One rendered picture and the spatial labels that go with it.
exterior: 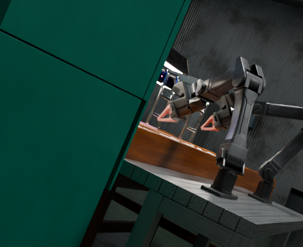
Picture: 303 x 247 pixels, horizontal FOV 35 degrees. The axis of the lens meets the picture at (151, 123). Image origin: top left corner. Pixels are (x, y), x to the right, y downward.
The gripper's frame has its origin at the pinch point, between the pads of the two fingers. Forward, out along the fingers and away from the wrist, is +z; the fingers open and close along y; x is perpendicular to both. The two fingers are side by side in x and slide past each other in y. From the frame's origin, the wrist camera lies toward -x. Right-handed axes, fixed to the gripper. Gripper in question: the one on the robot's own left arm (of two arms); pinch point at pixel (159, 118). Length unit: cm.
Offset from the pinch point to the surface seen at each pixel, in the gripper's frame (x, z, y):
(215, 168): 22.2, -10.9, -19.1
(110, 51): 11, -26, 82
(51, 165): 33, -7, 85
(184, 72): -21.5, -10.4, -15.6
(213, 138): -210, 213, -786
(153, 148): 22.6, -10.9, 37.4
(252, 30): -405, 64, -783
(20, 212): 42, 0, 89
